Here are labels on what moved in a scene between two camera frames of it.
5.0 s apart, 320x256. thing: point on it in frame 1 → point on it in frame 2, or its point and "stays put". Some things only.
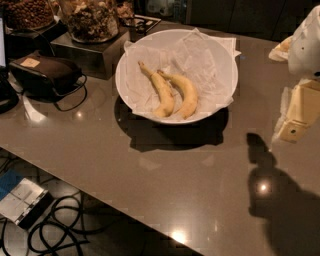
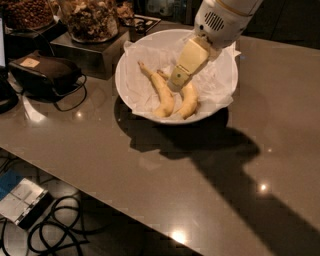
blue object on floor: (9, 180) stays put
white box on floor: (25, 203) stays put
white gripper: (305, 50) → (222, 27)
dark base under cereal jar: (19, 44) stays put
